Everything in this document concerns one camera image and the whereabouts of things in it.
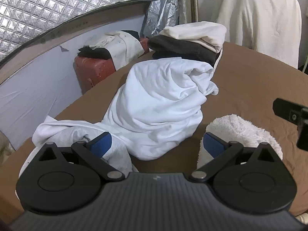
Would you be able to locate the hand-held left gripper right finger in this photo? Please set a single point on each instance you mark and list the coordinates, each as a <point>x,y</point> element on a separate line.
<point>213,144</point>

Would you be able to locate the white patterned garment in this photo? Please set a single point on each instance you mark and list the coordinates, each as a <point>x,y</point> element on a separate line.
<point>122,48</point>

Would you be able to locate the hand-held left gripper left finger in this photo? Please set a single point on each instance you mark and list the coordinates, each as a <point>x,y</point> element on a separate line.
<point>102,144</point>

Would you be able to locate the pale blue brown-trimmed headboard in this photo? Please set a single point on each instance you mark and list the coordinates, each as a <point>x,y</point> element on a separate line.
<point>31,89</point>

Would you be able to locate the dark grey folded sweater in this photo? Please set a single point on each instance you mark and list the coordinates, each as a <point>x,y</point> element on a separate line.
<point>173,43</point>

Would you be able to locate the beige curtain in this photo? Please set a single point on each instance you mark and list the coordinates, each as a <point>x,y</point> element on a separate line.
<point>189,0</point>

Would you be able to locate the silver quilted insulation sheet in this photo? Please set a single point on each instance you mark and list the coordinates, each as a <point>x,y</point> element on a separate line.
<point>48,7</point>

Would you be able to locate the small red case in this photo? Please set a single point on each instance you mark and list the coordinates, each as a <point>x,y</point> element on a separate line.
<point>145,44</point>

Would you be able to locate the red suitcase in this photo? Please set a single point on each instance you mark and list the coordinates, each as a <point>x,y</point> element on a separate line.
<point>96,71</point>

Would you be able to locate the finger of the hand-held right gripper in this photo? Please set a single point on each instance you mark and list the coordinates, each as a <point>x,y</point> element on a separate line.
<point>286,110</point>

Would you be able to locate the silver crinkled cover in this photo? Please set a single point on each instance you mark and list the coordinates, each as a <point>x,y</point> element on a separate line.
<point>161,4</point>

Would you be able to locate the white t-shirt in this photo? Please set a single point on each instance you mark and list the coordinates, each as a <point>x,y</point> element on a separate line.
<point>154,101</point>

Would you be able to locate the white fluffy towel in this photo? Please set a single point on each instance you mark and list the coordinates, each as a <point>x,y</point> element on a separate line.
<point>245,130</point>

